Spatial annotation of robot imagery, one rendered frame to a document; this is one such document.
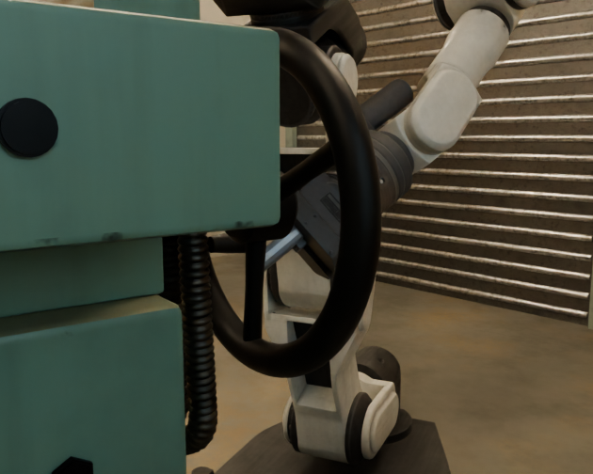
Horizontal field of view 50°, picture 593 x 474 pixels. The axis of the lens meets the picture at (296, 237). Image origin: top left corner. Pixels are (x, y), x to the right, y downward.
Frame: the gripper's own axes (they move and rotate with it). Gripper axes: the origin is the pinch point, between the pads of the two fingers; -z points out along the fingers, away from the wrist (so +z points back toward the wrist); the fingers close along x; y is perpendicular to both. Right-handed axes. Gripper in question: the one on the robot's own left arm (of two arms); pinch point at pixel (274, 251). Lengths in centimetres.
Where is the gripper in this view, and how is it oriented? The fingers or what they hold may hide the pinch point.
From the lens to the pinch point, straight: 66.6
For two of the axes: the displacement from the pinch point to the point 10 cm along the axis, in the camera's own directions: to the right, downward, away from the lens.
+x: -6.6, -7.5, 0.6
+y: 2.8, -3.2, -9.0
